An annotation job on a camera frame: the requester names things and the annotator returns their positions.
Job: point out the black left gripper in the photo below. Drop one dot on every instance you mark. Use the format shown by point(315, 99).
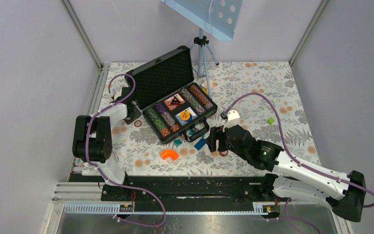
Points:
point(137, 115)

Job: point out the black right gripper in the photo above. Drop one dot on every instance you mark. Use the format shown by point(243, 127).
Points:
point(216, 133)

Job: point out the red poker chip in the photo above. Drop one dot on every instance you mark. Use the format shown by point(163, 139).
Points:
point(138, 123)
point(224, 153)

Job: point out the black poker set case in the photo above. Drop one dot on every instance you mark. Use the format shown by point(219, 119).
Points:
point(162, 77)

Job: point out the black all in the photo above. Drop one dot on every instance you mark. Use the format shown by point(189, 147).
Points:
point(174, 101)

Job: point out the blue card deck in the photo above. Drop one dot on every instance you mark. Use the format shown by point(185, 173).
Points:
point(192, 112)

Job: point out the blue small blind button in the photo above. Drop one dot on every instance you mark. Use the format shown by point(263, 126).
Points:
point(185, 120)

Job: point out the yellow big blind button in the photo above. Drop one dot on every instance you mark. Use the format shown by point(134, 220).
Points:
point(185, 114)

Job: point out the orange curved toy block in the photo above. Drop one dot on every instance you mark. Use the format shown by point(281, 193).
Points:
point(172, 154)

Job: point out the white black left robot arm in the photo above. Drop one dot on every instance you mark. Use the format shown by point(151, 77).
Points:
point(92, 142)

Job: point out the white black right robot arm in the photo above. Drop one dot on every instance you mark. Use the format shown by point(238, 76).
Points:
point(341, 192)

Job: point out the green chip row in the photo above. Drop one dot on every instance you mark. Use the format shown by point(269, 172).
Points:
point(158, 123)

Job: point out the red card deck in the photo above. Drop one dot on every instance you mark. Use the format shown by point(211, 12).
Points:
point(171, 96)

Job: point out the red yellow chip row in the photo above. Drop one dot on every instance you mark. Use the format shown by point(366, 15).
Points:
point(171, 130)

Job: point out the blue toy brick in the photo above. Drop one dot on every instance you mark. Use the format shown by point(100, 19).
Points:
point(200, 144)

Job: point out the green toy cube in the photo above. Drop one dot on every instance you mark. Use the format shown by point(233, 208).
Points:
point(270, 121)

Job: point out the floral table mat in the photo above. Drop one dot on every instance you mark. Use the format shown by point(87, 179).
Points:
point(258, 91)

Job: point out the teal triangular toy block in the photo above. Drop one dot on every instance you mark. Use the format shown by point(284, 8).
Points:
point(177, 142)

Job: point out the orange blue chip row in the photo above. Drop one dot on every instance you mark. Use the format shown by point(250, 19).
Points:
point(201, 96)

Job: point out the blue tripod stand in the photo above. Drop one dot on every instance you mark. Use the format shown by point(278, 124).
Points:
point(202, 70)

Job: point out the blue perforated board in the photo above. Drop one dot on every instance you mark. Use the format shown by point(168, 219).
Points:
point(216, 17)

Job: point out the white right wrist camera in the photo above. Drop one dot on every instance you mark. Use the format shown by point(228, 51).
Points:
point(233, 118)

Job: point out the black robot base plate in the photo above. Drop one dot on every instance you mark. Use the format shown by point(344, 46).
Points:
point(193, 193)

